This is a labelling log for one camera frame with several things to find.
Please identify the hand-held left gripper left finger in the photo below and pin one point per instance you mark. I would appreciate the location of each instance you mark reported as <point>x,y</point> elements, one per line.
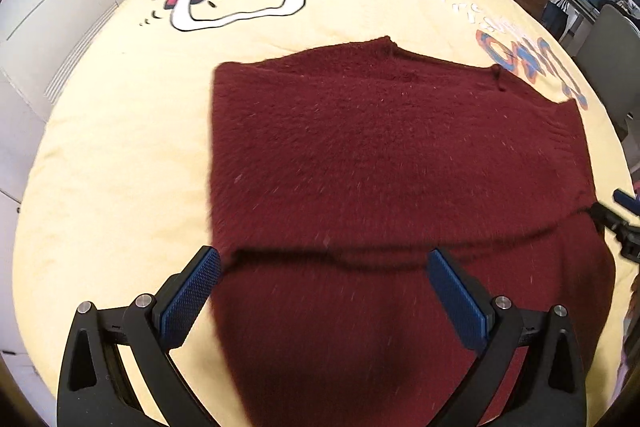
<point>192,294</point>

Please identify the grey chair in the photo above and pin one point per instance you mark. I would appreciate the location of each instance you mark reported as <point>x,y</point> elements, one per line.
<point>610,42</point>

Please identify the dark red knit sweater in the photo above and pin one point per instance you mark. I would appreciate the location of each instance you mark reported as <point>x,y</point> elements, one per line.
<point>360,167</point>

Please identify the dark blue bag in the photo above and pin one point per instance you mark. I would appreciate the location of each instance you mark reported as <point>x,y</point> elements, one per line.
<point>555,19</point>

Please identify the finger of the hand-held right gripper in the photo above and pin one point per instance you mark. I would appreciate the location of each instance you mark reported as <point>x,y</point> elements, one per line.
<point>627,199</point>
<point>622,232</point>

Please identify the yellow cartoon printed blanket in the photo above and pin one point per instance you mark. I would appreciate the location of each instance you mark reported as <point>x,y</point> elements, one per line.
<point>125,132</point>

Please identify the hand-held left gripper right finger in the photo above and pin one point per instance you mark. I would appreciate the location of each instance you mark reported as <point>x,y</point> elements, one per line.
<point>457,297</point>

